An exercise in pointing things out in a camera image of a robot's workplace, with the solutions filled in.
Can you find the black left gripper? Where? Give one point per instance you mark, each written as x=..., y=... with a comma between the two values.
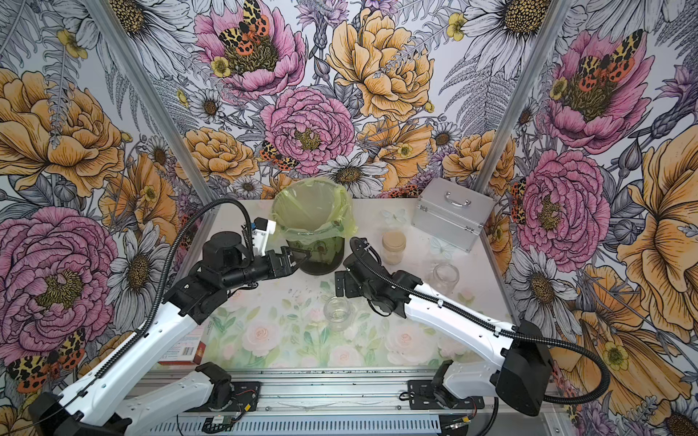
x=285, y=260

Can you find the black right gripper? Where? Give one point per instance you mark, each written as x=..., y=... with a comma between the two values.
x=350, y=289

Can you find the glass jar beige lid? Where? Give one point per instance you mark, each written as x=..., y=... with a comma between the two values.
x=393, y=247
x=444, y=278

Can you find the glass jar orange lid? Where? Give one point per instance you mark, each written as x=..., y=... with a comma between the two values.
x=339, y=313

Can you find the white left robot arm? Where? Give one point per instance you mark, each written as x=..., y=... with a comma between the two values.
x=96, y=404

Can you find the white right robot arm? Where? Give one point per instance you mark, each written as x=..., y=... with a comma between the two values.
x=514, y=369

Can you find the black mesh waste bin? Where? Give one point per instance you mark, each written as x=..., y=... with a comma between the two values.
x=325, y=255

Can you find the green plastic bin liner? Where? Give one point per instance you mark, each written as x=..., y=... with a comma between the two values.
x=313, y=209

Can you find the silver metal case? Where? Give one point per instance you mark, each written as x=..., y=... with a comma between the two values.
x=452, y=213

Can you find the pink red packet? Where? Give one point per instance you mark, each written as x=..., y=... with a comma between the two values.
x=190, y=349

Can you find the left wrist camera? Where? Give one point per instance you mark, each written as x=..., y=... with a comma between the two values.
x=262, y=230

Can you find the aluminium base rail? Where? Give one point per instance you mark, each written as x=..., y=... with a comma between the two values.
x=340, y=401

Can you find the aluminium frame post right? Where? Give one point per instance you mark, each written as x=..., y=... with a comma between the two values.
x=544, y=44

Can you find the aluminium frame post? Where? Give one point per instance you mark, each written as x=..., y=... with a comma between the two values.
x=544, y=44
x=117, y=39

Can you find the aluminium frame post left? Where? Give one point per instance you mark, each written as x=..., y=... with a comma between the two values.
x=117, y=39

